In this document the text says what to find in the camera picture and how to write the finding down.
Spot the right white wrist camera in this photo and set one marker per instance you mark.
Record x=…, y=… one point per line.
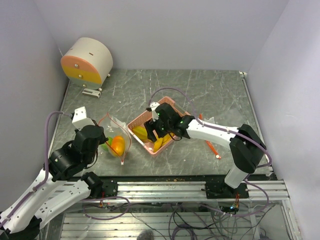
x=152, y=107

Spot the aluminium mounting rail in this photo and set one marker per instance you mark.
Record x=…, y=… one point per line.
x=194, y=191

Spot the yellow toy banana bunch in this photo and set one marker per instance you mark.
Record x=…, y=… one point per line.
x=160, y=142

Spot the orange toy fruit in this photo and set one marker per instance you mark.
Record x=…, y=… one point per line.
x=119, y=140

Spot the yellow starfruit slice toy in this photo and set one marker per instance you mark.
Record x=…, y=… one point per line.
x=140, y=132

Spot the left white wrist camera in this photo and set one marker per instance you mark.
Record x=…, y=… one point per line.
x=80, y=118

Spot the yellow toy mango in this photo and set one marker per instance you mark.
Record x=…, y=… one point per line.
x=115, y=150

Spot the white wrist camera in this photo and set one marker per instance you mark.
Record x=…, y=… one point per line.
x=80, y=118
x=152, y=107

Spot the clear zip bag red zipper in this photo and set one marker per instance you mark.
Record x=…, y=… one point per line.
x=113, y=127

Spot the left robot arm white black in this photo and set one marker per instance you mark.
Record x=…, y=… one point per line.
x=24, y=219

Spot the round cream drawer box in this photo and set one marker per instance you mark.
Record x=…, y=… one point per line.
x=87, y=63

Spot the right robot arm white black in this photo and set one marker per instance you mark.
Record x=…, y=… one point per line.
x=245, y=146

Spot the green round toy fruit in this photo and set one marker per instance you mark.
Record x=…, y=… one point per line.
x=106, y=146

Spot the white metal latch piece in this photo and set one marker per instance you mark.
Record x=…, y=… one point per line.
x=91, y=93

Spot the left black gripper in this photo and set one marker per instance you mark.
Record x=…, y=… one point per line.
x=103, y=138

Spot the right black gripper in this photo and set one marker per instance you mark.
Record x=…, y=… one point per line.
x=151, y=135

